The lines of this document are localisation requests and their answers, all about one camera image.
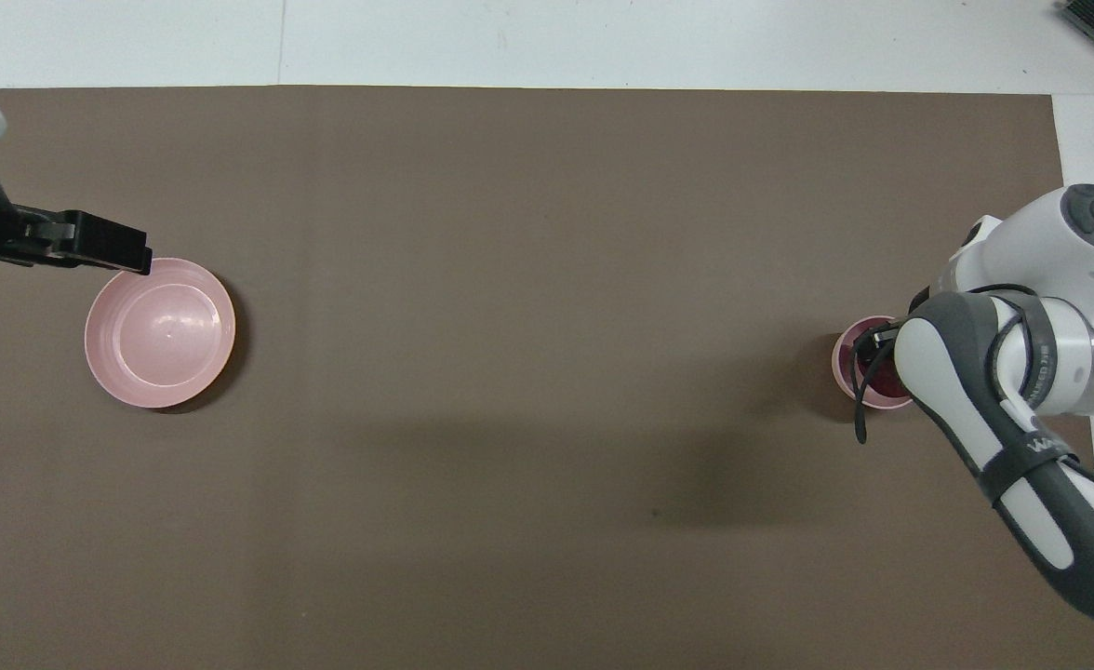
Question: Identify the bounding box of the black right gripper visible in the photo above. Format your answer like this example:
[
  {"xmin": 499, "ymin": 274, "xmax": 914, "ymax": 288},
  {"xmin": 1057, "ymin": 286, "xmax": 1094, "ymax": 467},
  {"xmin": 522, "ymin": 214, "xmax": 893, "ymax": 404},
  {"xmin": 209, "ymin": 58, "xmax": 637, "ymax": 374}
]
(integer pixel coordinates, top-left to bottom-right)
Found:
[{"xmin": 852, "ymin": 324, "xmax": 901, "ymax": 362}]

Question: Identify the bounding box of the dark red apple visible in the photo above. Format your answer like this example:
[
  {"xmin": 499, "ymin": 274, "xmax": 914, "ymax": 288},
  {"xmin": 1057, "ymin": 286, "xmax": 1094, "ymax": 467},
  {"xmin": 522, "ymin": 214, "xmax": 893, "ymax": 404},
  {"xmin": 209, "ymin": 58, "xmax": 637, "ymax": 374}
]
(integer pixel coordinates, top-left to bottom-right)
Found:
[{"xmin": 842, "ymin": 323, "xmax": 903, "ymax": 401}]

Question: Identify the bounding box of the pink bowl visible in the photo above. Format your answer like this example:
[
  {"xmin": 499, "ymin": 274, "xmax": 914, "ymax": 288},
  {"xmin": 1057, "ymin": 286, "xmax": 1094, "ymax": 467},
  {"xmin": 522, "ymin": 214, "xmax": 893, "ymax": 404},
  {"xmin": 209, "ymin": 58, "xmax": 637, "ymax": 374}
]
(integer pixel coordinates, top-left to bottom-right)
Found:
[{"xmin": 832, "ymin": 315, "xmax": 920, "ymax": 412}]

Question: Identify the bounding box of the pink plate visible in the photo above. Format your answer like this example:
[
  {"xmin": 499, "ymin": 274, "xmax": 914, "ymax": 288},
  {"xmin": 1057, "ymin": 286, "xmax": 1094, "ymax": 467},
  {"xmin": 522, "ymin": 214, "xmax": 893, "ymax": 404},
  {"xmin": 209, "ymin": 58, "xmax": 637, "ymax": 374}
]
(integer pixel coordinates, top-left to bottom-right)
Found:
[{"xmin": 84, "ymin": 258, "xmax": 237, "ymax": 410}]

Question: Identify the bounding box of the brown table mat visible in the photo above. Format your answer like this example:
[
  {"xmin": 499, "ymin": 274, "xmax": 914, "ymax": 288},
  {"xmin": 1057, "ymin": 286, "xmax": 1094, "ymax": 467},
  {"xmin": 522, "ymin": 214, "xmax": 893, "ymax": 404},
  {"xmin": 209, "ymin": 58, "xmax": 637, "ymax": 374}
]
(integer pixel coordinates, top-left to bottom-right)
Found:
[{"xmin": 0, "ymin": 86, "xmax": 1094, "ymax": 670}]

